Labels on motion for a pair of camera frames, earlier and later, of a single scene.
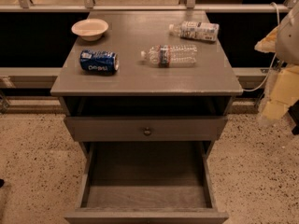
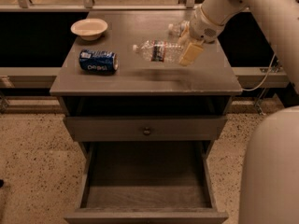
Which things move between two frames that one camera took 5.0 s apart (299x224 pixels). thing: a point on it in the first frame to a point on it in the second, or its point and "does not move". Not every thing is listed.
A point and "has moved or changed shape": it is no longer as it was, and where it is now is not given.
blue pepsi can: [99, 63] does not move
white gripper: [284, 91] to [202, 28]
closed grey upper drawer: [146, 128] does not move
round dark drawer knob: [148, 132] does not move
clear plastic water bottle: [171, 55] has moved or changed shape
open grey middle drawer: [147, 182] does not move
